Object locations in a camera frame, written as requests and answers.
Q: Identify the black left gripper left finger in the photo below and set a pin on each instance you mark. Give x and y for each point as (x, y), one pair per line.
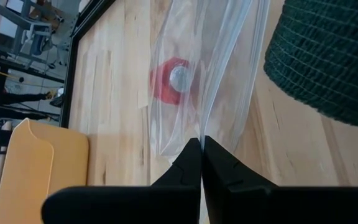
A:
(120, 207)

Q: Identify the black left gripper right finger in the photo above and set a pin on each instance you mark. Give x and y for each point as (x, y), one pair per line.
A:
(291, 207)

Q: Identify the red elastic bandage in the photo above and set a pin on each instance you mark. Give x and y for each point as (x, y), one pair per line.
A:
(163, 84)

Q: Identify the clear plastic zip bag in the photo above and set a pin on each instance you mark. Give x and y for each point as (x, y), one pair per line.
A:
(222, 77)

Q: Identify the dark green elastic bandage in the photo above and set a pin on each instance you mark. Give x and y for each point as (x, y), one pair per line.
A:
(322, 62)

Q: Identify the yellow plastic bin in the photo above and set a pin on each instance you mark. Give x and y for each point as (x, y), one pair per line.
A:
(67, 155)

